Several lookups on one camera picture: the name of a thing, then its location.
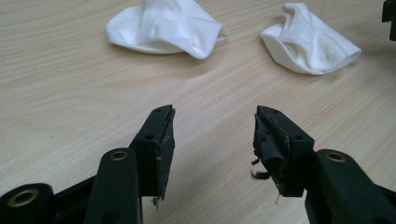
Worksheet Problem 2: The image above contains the white sock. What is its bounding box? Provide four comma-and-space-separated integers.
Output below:
261, 2, 362, 76
106, 0, 229, 60

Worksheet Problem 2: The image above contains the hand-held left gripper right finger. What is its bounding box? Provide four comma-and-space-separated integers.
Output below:
251, 105, 396, 224

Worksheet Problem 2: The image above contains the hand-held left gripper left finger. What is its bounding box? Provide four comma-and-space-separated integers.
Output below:
83, 105, 176, 224

